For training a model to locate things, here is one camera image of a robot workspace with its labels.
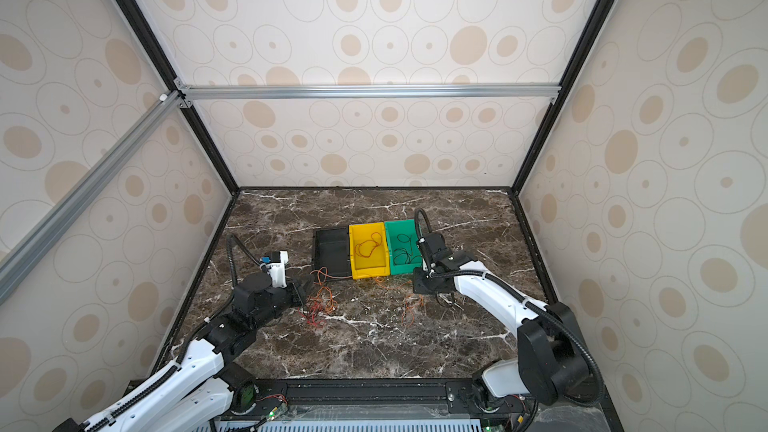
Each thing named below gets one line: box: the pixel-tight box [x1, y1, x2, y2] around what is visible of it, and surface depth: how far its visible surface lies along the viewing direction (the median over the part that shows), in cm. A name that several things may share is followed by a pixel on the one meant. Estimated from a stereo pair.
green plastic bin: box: [384, 219, 423, 275], surface depth 100 cm
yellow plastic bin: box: [348, 222, 390, 280], surface depth 101 cm
